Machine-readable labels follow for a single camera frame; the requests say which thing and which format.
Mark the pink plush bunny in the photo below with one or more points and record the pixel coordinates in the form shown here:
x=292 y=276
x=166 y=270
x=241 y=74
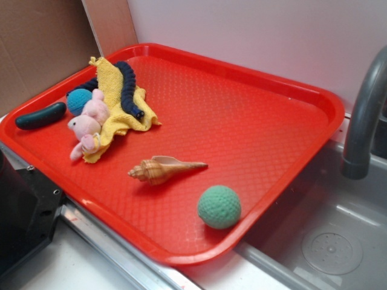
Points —
x=88 y=125

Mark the dark green toy cucumber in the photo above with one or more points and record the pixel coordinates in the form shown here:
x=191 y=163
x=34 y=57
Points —
x=42 y=117

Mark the dark blue ribbed tube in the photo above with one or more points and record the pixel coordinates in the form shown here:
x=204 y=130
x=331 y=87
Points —
x=126 y=88

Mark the grey toy sink basin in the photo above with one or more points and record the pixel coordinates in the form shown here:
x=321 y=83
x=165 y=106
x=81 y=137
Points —
x=324 y=231

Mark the yellow knitted cloth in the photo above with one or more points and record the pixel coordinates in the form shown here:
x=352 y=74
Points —
x=111 y=82

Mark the green knitted ball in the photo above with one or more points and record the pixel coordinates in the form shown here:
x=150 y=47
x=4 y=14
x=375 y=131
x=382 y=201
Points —
x=219 y=207

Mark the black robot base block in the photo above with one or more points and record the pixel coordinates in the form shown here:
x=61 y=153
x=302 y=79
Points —
x=30 y=206

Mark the tan spiral seashell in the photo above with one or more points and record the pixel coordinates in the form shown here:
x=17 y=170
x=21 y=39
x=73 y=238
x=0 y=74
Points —
x=160 y=169

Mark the grey toy faucet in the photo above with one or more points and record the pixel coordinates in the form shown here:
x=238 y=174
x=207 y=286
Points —
x=366 y=133

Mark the blue knitted ball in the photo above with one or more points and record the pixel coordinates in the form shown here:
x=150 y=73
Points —
x=77 y=99

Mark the red plastic tray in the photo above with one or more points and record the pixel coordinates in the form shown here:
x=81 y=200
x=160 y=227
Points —
x=255 y=131

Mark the brown cardboard panel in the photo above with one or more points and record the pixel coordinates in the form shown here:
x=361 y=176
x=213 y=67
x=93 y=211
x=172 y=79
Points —
x=42 y=43

